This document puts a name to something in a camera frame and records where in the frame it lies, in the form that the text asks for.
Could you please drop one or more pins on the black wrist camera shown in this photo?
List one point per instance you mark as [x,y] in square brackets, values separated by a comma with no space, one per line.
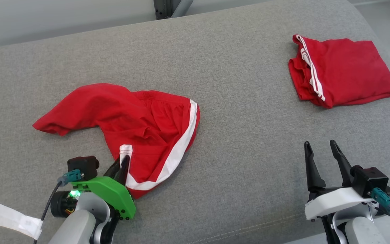
[81,166]
[369,181]

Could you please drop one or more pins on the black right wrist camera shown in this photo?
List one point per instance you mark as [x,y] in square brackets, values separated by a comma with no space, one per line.
[369,181]

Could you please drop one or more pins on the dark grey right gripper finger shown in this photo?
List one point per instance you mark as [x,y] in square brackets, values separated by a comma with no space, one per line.
[313,174]
[345,173]

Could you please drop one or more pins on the grey fabric sofa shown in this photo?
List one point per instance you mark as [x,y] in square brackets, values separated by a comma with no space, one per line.
[249,135]

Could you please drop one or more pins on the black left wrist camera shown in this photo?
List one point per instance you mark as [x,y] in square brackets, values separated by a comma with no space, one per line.
[81,166]

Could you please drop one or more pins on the grey metal frame post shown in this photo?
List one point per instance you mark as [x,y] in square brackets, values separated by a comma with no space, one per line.
[163,8]

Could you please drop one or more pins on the red and white jersey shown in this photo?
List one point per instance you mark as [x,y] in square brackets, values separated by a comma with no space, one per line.
[350,71]

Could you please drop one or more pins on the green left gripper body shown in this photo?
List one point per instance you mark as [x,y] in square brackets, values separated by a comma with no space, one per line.
[110,191]

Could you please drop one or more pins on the white tape label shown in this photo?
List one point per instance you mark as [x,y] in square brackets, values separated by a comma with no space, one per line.
[12,220]

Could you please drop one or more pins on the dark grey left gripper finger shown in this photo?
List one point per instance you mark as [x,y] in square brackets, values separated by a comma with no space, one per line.
[125,169]
[114,171]

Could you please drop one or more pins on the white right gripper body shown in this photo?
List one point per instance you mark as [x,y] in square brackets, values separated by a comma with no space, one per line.
[333,201]

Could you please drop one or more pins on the red shorts with white stripe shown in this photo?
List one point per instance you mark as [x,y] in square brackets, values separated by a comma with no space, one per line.
[130,115]

